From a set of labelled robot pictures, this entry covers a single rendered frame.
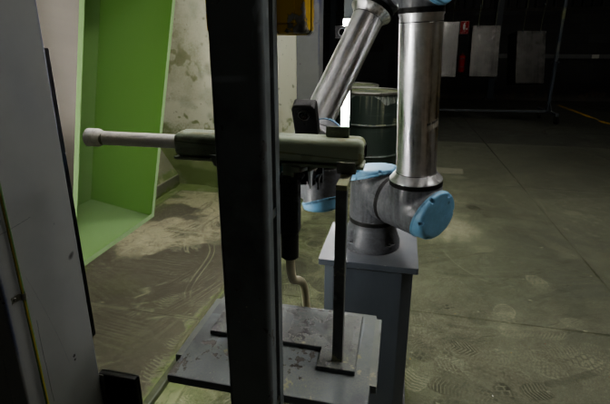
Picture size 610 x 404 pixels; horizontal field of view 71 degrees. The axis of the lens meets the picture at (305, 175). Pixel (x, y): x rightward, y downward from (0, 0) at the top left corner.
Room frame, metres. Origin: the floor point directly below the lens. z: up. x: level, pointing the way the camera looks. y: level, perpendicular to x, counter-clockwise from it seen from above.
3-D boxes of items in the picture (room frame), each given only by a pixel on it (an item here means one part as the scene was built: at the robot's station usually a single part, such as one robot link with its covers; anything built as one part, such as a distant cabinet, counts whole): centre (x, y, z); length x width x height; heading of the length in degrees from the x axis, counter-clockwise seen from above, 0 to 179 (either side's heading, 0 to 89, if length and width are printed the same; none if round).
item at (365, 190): (1.32, -0.23, 0.83); 0.17 x 0.15 x 0.18; 35
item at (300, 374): (0.62, 0.04, 0.78); 0.31 x 0.23 x 0.01; 78
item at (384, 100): (4.10, -0.63, 0.44); 0.59 x 0.58 x 0.89; 2
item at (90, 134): (0.69, 0.14, 1.05); 0.49 x 0.05 x 0.23; 78
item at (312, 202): (0.99, -0.03, 0.95); 0.12 x 0.09 x 0.12; 35
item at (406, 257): (1.32, -0.22, 0.32); 0.31 x 0.31 x 0.64; 78
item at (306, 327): (0.64, 0.03, 0.95); 0.26 x 0.15 x 0.32; 78
